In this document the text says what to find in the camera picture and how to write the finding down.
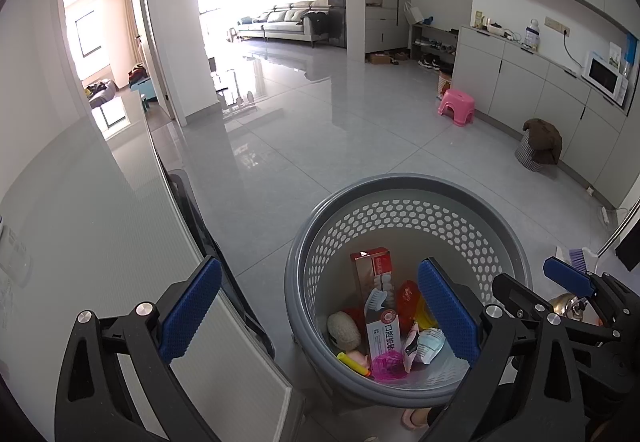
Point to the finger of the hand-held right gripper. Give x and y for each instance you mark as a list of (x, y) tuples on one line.
[(520, 294), (570, 277)]

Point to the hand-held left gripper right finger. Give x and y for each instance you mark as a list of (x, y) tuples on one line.
[(445, 312)]

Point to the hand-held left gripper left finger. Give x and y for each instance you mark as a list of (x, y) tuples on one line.
[(195, 307)]

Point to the blue white mask packet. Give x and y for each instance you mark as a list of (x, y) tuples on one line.
[(431, 344)]

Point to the pink snack packet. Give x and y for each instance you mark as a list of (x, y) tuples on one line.
[(411, 347)]

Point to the red white toothpaste box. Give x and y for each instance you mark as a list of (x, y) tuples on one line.
[(385, 337)]

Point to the pink plastic mesh toy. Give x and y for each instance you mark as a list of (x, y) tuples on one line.
[(387, 369)]

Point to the red box with teeth picture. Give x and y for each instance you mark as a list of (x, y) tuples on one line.
[(375, 267)]

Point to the pink rubber pig toy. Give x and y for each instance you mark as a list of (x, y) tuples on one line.
[(357, 356)]

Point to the round beige plush toy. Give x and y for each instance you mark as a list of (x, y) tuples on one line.
[(344, 331)]

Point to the yellow plastic strainer scoop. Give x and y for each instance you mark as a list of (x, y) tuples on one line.
[(350, 361)]

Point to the grey perforated laundry basket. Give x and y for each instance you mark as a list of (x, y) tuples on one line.
[(380, 222)]

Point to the blue bristle brush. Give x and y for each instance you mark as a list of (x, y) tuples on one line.
[(580, 258)]

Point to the brass kettle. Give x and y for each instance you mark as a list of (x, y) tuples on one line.
[(562, 304)]

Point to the white power strip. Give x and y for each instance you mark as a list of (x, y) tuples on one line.
[(606, 214)]

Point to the person's foot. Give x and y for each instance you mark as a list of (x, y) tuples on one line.
[(417, 418)]

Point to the checked fabric basket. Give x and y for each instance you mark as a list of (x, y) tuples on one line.
[(532, 159)]

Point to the brown garment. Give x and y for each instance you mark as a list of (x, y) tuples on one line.
[(542, 137)]

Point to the white sideboard cabinet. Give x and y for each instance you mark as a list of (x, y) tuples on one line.
[(525, 92)]

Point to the pink plastic stool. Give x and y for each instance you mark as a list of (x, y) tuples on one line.
[(455, 104)]

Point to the white microwave oven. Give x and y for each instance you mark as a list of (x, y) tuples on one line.
[(602, 77)]

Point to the white bottle with blue label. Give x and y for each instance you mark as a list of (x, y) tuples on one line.
[(533, 34)]

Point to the cardboard box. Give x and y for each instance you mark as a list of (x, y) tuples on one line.
[(382, 58)]

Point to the shoe rack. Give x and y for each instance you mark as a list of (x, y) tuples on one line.
[(435, 47)]

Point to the green white carton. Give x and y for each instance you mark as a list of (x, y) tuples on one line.
[(480, 20)]

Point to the white room door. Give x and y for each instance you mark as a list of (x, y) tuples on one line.
[(150, 32)]

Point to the beige curtain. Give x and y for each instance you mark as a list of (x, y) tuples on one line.
[(130, 29)]

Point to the bedroom window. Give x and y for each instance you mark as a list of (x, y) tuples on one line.
[(92, 34)]

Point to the grey sofa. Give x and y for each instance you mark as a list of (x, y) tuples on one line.
[(285, 24)]

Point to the white paper bag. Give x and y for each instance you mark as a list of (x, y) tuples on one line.
[(414, 13)]

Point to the dark refrigerator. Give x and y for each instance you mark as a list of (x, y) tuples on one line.
[(336, 2)]

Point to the wall power socket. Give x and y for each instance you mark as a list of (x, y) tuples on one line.
[(556, 25)]

